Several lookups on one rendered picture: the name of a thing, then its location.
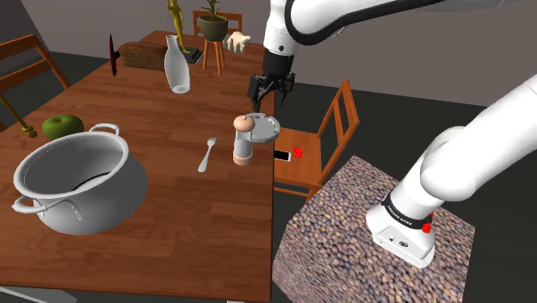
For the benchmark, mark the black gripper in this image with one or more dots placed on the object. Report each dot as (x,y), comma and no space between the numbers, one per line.
(277,65)

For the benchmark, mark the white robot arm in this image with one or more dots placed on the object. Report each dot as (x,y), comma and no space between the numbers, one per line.
(461,163)

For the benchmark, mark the grey round ashtray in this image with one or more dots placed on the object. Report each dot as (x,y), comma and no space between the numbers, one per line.
(266,128)

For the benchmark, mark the white hand-shaped figure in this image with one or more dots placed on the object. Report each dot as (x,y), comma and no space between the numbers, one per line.
(237,43)

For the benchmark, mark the beige pepper mill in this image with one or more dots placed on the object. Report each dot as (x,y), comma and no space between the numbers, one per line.
(243,147)

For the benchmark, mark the white phone with black screen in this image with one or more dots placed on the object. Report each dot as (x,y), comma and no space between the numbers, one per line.
(282,155)

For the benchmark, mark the small red cube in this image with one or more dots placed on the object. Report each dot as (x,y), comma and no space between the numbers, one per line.
(298,152)

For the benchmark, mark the potted plant on wooden stand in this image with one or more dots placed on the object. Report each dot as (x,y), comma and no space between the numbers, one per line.
(213,27)

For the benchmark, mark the silver fork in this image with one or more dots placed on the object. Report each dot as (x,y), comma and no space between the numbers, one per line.
(205,159)

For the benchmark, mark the gold figure statue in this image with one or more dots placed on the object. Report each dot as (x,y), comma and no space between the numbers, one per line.
(178,25)

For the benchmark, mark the brown bread loaf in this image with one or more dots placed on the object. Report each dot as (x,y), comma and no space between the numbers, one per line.
(142,56)

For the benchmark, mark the brown wooden table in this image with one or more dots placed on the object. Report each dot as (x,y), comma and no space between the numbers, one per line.
(180,218)

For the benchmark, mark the dark red knife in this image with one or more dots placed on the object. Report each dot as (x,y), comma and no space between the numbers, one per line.
(113,54)

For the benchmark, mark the pebble patterned robot stand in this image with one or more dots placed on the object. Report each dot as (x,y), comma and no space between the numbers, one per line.
(335,243)

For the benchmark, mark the large grey cooking pot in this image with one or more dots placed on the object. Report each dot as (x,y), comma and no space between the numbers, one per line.
(105,197)

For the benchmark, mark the green apple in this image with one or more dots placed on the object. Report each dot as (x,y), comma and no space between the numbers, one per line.
(63,126)

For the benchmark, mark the gold rod with knob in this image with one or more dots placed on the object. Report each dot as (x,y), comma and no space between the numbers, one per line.
(16,119)

